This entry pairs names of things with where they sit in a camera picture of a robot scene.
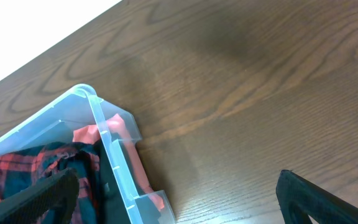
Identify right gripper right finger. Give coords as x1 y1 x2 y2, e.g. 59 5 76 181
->
276 170 358 224

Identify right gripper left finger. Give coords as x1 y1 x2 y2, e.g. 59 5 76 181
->
0 168 80 223

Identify red plaid flannel shirt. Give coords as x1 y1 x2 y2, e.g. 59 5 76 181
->
0 142 101 224

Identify dark navy pants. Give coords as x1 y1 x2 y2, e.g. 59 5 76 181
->
93 139 161 224

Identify salmon pink garment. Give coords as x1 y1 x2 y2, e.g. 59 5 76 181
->
73 114 165 212

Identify clear plastic storage container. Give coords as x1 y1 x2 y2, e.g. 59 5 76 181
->
0 84 175 224

